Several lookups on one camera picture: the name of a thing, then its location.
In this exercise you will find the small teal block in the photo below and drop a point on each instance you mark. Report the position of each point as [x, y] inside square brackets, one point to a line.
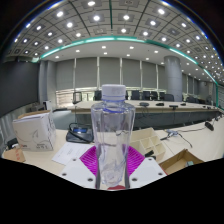
[190, 163]

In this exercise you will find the beige divided organizer box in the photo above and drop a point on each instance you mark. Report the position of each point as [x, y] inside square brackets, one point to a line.
[150, 141]

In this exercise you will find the black clip in organizer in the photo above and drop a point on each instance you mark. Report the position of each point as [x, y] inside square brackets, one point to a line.
[149, 153]

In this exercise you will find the white printed cardboard box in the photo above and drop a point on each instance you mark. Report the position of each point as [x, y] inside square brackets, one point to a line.
[33, 131]

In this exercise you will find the row of black office chairs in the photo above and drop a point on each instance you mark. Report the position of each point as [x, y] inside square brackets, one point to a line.
[146, 95]

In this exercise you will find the group of round ceiling lights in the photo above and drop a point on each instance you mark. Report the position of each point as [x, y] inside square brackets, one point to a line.
[96, 17]

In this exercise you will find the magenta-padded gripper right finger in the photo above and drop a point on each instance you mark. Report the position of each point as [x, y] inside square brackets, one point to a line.
[137, 161]

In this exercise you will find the black desk phone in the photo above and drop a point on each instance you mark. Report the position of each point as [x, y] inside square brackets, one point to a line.
[80, 135]

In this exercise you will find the clear plastic water bottle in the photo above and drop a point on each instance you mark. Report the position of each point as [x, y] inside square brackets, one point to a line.
[113, 133]

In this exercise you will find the open brown cardboard box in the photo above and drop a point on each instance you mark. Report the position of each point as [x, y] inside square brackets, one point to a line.
[176, 161]

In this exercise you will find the long curved conference desk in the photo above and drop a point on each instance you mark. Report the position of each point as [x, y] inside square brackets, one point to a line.
[156, 115]

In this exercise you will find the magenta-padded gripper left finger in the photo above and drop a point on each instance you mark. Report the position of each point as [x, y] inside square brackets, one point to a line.
[89, 161]

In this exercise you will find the white printed paper sheet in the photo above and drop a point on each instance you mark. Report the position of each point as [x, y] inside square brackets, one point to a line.
[68, 153]

